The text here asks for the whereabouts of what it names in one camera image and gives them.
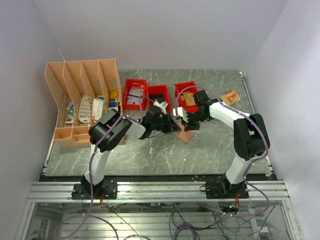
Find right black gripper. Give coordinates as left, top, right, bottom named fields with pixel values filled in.
left=180, top=110, right=209, bottom=132

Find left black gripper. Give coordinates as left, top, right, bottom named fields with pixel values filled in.
left=151, top=113, right=182, bottom=135

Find brown leather card holder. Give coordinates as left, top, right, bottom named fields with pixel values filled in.
left=173, top=123, right=195, bottom=143

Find gold cards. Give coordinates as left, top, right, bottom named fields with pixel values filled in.
left=180, top=92, right=196, bottom=107

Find red plastic bin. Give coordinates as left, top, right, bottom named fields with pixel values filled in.
left=122, top=78, right=147, bottom=110
left=147, top=84, right=171, bottom=113
left=174, top=81, right=198, bottom=113

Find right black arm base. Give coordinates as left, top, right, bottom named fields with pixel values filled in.
left=199, top=180, right=249, bottom=199

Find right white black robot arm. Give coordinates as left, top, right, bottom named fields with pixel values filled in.
left=173, top=89, right=270, bottom=199

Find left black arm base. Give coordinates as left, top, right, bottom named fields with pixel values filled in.
left=71, top=175, right=118, bottom=200

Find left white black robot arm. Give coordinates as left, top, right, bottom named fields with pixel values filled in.
left=72, top=106, right=181, bottom=199

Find white black cards stack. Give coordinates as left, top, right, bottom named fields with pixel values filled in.
left=126, top=87, right=144, bottom=105

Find orange spiral notepad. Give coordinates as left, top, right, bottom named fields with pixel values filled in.
left=219, top=90, right=241, bottom=106

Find yellow round object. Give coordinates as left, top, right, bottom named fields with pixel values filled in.
left=109, top=90, right=119, bottom=101

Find white green box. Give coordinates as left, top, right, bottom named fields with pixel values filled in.
left=92, top=97, right=106, bottom=121

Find white oval package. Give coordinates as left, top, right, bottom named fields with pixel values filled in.
left=78, top=95, right=91, bottom=124

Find pink mesh desk organizer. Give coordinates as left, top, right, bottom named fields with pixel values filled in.
left=45, top=59, right=124, bottom=147

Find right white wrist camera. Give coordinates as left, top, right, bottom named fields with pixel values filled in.
left=173, top=107, right=189, bottom=123

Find aluminium frame rails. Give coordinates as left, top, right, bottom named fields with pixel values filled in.
left=15, top=174, right=302, bottom=240

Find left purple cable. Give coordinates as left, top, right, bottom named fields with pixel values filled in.
left=54, top=94, right=156, bottom=240

